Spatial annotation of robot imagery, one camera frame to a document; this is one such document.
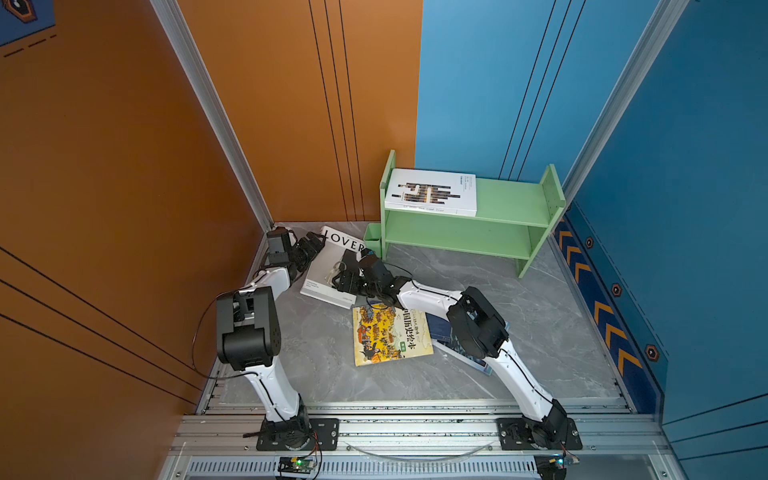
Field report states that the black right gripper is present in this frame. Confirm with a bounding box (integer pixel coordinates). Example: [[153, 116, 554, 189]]
[[329, 271, 381, 298]]

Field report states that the white LOVER book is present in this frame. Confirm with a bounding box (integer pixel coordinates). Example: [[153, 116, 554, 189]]
[[300, 225, 365, 309]]

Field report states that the white book with brown pattern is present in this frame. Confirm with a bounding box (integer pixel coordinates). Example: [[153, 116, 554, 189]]
[[384, 168, 477, 217]]

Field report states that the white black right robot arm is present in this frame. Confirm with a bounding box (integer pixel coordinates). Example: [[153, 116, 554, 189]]
[[331, 249, 569, 449]]

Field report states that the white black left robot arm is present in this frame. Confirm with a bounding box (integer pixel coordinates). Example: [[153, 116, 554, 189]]
[[215, 227, 325, 439]]

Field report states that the small green box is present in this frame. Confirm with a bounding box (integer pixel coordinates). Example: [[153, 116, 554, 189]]
[[363, 222, 382, 258]]

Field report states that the yellow illustrated Chinese book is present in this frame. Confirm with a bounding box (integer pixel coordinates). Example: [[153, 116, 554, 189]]
[[352, 304, 434, 367]]

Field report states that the dark blue circle-cover book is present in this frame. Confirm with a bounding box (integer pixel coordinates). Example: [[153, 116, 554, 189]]
[[426, 313, 512, 376]]

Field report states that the green wooden two-tier shelf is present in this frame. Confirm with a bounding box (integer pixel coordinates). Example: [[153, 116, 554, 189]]
[[378, 150, 566, 277]]

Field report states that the left green circuit board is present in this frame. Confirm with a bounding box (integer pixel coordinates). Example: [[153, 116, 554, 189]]
[[276, 456, 320, 479]]

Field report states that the green circuit board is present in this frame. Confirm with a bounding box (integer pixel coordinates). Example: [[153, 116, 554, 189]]
[[276, 456, 320, 479], [534, 454, 580, 480]]

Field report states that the right green circuit board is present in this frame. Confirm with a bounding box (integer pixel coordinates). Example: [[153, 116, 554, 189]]
[[534, 454, 580, 480]]

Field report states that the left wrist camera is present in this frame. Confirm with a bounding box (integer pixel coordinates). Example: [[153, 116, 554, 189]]
[[266, 226, 293, 266]]

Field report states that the aluminium mounting rail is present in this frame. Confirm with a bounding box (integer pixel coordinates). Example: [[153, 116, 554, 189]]
[[170, 397, 671, 456]]

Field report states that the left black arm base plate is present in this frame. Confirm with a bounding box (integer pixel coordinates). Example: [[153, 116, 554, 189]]
[[256, 418, 340, 453]]

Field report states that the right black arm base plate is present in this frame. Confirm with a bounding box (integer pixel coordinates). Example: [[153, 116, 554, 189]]
[[496, 417, 583, 451]]

